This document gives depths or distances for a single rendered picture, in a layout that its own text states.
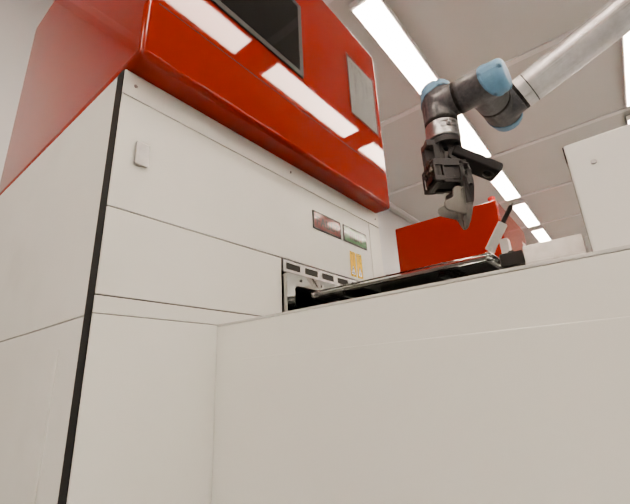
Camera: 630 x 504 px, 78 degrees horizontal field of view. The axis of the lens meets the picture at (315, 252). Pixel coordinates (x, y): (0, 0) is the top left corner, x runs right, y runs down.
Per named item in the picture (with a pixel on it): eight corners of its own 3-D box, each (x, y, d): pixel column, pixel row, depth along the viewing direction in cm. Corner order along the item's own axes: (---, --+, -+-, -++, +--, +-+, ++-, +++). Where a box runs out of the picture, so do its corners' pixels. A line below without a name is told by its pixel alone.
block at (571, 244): (525, 263, 61) (521, 245, 62) (530, 267, 63) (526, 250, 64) (586, 251, 56) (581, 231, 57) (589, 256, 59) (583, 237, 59)
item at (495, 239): (489, 273, 100) (480, 225, 105) (493, 276, 103) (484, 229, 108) (514, 268, 97) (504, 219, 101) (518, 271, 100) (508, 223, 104)
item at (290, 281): (281, 318, 80) (281, 273, 83) (387, 332, 113) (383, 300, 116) (288, 317, 79) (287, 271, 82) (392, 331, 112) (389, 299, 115)
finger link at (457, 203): (444, 229, 83) (438, 190, 86) (471, 229, 83) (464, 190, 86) (450, 223, 80) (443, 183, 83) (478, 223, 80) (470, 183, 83)
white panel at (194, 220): (84, 315, 53) (117, 75, 65) (383, 343, 114) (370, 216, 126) (94, 311, 51) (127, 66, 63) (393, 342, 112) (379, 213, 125)
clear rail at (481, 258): (309, 298, 82) (309, 291, 83) (313, 298, 83) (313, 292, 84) (493, 259, 61) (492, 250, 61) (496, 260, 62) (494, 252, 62)
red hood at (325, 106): (-6, 200, 105) (35, 28, 124) (233, 261, 166) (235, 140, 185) (142, 50, 61) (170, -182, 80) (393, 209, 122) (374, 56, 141)
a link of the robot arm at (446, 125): (450, 136, 95) (465, 115, 87) (453, 153, 94) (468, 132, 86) (420, 136, 94) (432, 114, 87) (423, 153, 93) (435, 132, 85)
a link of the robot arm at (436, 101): (445, 69, 89) (412, 88, 94) (453, 109, 85) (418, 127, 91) (460, 86, 94) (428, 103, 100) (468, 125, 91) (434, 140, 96)
